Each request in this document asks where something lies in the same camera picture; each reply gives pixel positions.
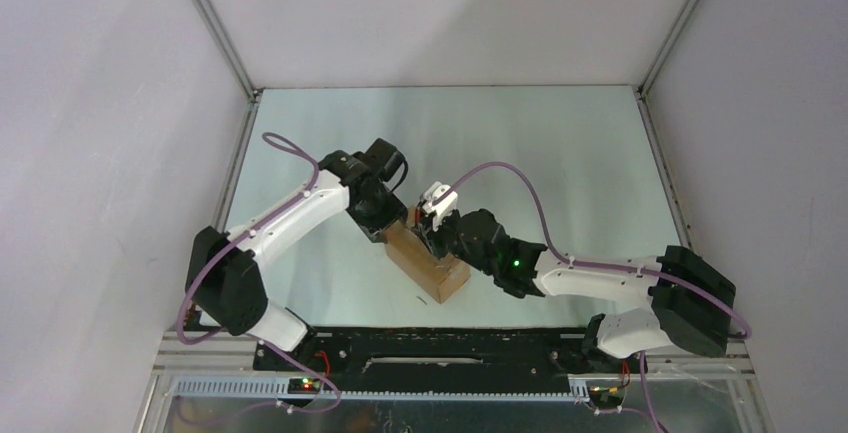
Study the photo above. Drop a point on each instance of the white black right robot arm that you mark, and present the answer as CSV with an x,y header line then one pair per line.
x,y
675,299

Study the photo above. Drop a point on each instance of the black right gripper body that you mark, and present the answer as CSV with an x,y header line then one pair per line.
x,y
447,240

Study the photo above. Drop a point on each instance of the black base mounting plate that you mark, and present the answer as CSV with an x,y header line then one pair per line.
x,y
488,361

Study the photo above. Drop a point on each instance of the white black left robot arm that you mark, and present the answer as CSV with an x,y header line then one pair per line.
x,y
224,277

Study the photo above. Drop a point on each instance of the brown cardboard express box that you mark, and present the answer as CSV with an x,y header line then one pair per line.
x,y
440,278

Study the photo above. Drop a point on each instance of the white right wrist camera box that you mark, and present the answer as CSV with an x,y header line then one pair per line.
x,y
437,202

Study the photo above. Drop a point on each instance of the aluminium frame rail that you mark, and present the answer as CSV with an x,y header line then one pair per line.
x,y
223,367

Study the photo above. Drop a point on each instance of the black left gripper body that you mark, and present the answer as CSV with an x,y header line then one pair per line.
x,y
377,213

